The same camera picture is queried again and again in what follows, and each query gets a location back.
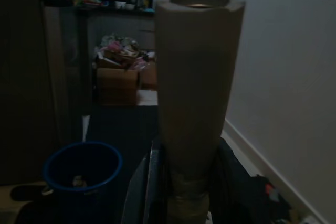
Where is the plain brown cardboard box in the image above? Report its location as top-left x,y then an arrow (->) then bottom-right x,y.
141,62 -> 159,90

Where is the crumpled trash in bucket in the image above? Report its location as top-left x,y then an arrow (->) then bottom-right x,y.
72,174 -> 89,189

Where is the grey steel fridge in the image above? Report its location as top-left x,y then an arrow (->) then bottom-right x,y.
0,0 -> 93,185

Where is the brown cardboard box with clutter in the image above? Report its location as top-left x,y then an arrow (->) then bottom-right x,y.
94,34 -> 141,104

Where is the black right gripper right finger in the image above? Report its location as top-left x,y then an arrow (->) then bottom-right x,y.
208,137 -> 263,224

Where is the blue plastic bucket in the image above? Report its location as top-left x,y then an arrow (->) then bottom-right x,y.
41,141 -> 124,209

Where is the red and white wrapper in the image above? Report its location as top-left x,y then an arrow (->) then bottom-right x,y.
264,183 -> 280,204

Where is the large black floor mat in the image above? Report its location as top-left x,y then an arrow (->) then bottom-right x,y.
15,105 -> 310,224

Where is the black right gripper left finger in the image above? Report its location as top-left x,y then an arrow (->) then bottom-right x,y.
122,140 -> 169,224

